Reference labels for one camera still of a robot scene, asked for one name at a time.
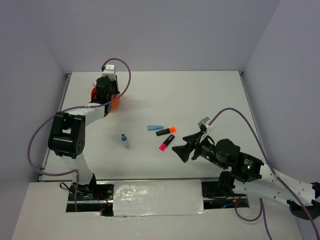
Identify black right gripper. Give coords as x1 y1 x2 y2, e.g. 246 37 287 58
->
170 130 227 169

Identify black highlighter orange cap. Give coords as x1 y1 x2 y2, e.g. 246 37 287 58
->
156 127 177 136

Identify blue translucent pen cap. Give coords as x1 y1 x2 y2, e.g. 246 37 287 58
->
147 125 164 131

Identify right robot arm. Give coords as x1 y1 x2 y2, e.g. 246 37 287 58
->
172 132 320 220

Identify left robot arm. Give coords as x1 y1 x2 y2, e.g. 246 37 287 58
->
48 73 120 200

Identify orange round divided container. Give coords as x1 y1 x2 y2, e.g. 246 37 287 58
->
90 87 120 114

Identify black highlighter pink cap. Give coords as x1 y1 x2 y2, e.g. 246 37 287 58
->
158 134 175 152

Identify reflective silver front panel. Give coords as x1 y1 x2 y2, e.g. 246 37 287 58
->
112 179 205 217

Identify small blue-capped glue bottle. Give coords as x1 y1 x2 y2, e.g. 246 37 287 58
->
121 133 130 149

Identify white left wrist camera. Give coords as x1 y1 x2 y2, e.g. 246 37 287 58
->
101 64 117 81

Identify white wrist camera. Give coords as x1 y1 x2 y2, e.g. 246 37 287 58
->
198 117 215 142
101 64 117 81

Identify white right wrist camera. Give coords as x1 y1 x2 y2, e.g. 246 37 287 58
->
198 117 215 142

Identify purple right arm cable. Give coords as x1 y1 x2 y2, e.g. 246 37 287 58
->
209 107 320 240

